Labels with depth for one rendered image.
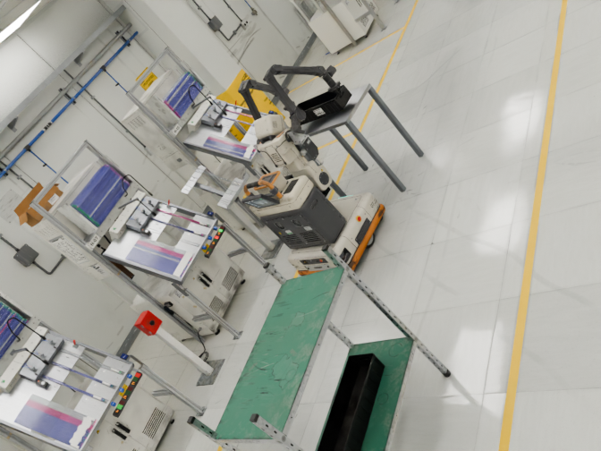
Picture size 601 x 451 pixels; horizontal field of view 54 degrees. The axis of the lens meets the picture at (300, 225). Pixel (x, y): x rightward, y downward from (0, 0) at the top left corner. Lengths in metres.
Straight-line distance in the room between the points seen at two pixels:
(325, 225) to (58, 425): 2.27
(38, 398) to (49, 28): 4.40
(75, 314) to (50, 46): 3.00
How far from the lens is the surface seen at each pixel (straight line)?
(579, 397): 3.05
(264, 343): 2.92
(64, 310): 6.55
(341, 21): 8.76
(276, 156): 4.52
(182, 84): 6.14
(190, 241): 5.11
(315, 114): 4.89
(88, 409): 4.50
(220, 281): 5.50
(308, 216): 4.30
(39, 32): 7.50
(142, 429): 4.97
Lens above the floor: 2.42
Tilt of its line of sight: 25 degrees down
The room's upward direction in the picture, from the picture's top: 44 degrees counter-clockwise
